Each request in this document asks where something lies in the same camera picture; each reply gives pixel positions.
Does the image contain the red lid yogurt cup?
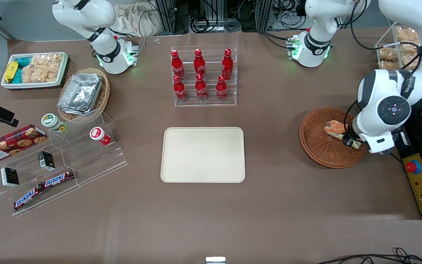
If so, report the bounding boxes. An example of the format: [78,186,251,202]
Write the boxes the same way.
[89,126,112,146]

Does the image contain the red cola bottle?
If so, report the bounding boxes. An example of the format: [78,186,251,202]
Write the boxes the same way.
[216,75,228,102]
[221,48,234,81]
[194,48,207,80]
[173,75,188,102]
[171,49,185,81]
[195,73,208,102]

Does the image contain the small black carton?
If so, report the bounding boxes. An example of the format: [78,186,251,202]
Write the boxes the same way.
[37,151,56,171]
[0,167,20,188]

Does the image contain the green lid yogurt cup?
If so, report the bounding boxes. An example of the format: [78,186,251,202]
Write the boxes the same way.
[41,113,67,133]

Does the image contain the coiled black cable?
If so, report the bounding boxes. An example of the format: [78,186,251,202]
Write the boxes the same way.
[190,14,219,34]

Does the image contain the round brown wicker basket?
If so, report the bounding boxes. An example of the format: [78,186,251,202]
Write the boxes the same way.
[299,107,367,169]

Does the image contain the clear acrylic step shelf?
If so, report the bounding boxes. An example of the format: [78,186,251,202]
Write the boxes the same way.
[0,108,129,217]

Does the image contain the stacked aluminium foil containers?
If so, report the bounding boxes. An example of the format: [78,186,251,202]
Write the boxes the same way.
[58,73,104,116]

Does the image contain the oval brown wicker basket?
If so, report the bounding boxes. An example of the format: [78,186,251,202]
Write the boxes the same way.
[57,67,111,122]

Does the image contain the snickers chocolate bar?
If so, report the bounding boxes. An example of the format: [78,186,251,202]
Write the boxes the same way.
[43,170,75,188]
[13,186,44,212]

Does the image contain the sandwich with vegetables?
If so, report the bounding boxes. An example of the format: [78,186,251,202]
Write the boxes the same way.
[324,120,362,149]

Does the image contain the red tartan cookie box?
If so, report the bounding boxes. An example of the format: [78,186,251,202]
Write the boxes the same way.
[0,124,48,165]

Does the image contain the clear acrylic bottle rack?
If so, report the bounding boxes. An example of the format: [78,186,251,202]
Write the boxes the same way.
[171,45,238,107]

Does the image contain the beige cloth bag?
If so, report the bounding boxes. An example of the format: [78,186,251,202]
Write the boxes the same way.
[114,3,164,37]

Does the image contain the white rectangular snack tray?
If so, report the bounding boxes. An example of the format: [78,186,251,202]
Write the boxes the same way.
[0,52,69,91]

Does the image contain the yellow snack pack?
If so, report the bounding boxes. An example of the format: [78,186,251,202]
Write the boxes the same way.
[4,61,19,84]

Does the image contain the beige rectangular serving tray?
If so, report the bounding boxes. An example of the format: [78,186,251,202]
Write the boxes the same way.
[160,127,246,183]

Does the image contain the clear rice cracker pack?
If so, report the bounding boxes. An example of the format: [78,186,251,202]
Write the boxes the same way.
[46,53,63,82]
[21,65,48,84]
[30,54,49,67]

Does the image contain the black floor cables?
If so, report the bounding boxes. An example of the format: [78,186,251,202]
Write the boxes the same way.
[316,247,422,264]

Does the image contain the packaged bread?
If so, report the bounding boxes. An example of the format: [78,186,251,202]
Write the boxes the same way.
[379,60,417,71]
[377,47,399,62]
[393,25,421,47]

